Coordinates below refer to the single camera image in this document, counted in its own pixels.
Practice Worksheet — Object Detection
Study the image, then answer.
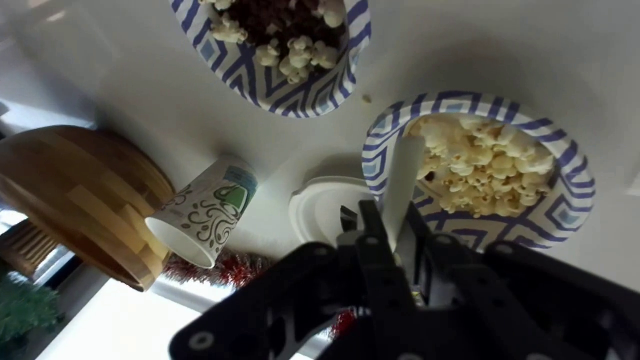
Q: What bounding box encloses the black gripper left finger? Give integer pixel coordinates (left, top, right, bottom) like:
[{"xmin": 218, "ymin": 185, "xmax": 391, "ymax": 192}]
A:
[{"xmin": 168, "ymin": 197, "xmax": 436, "ymax": 360}]

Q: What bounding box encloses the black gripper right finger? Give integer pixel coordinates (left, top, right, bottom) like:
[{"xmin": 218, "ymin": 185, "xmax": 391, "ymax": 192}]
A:
[{"xmin": 401, "ymin": 197, "xmax": 640, "ymax": 360}]

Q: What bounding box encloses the cream plastic spoon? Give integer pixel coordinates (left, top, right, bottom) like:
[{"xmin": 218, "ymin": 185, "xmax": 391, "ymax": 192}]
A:
[{"xmin": 379, "ymin": 127, "xmax": 427, "ymax": 267}]

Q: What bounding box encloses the blue patterned bowl popcorn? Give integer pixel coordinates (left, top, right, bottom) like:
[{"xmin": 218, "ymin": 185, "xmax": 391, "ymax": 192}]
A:
[{"xmin": 360, "ymin": 89, "xmax": 598, "ymax": 253}]

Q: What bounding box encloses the blue patterned bowl dark cereal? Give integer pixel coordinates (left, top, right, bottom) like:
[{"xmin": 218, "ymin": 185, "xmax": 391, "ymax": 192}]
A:
[{"xmin": 168, "ymin": 0, "xmax": 373, "ymax": 119}]

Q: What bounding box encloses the large wooden bowl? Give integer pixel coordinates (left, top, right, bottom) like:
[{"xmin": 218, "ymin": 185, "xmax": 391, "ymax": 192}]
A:
[{"xmin": 0, "ymin": 126, "xmax": 175, "ymax": 294}]

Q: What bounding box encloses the red silver tinsel garland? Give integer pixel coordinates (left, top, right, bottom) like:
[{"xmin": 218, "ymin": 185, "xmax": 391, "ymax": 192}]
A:
[{"xmin": 162, "ymin": 250, "xmax": 356, "ymax": 336}]

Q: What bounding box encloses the white round plate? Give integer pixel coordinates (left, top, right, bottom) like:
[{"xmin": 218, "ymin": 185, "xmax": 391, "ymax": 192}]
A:
[{"xmin": 286, "ymin": 173, "xmax": 386, "ymax": 245}]

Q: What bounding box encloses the patterned paper cup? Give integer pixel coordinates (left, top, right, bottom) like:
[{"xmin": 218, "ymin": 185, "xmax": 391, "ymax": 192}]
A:
[{"xmin": 143, "ymin": 158, "xmax": 259, "ymax": 270}]

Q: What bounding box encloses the small green christmas tree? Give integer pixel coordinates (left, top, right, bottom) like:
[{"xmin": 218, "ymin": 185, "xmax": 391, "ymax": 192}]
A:
[{"xmin": 0, "ymin": 276, "xmax": 66, "ymax": 349}]

